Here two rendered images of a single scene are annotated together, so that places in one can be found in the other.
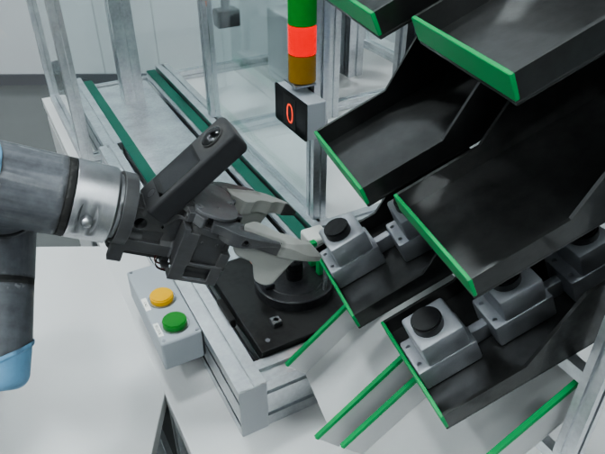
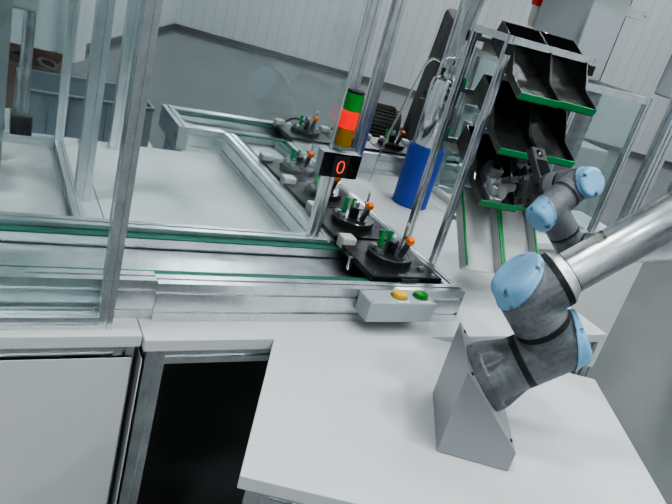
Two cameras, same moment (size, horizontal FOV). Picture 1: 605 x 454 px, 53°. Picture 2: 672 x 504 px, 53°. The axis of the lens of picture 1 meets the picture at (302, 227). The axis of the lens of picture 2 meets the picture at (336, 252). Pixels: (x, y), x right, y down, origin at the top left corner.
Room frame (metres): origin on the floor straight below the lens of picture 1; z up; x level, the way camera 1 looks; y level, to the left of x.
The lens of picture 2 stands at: (1.07, 1.87, 1.69)
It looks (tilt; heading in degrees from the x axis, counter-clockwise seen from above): 22 degrees down; 267
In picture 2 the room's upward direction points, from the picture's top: 16 degrees clockwise
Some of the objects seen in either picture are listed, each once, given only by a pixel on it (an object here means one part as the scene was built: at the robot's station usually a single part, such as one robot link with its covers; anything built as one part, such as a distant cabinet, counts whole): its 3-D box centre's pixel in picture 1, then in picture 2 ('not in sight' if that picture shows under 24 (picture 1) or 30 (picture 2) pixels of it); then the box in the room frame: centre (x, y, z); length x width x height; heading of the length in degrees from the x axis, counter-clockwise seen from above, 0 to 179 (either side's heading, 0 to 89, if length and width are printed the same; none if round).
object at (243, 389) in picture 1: (166, 251); (322, 298); (0.99, 0.28, 0.91); 0.89 x 0.06 x 0.11; 28
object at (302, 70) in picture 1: (302, 67); (344, 136); (1.04, 0.00, 1.28); 0.05 x 0.05 x 0.05
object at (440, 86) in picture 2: not in sight; (441, 102); (0.67, -0.97, 1.32); 0.14 x 0.14 x 0.38
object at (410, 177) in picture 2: not in sight; (418, 175); (0.67, -0.97, 0.99); 0.16 x 0.16 x 0.27
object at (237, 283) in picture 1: (294, 288); (387, 260); (0.82, 0.01, 0.96); 0.24 x 0.24 x 0.02; 28
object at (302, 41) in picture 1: (302, 38); (348, 119); (1.04, 0.00, 1.33); 0.05 x 0.05 x 0.05
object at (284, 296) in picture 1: (293, 280); (389, 254); (0.82, 0.01, 0.98); 0.14 x 0.14 x 0.02
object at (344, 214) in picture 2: not in sight; (355, 210); (0.94, -0.21, 1.01); 0.24 x 0.24 x 0.13; 28
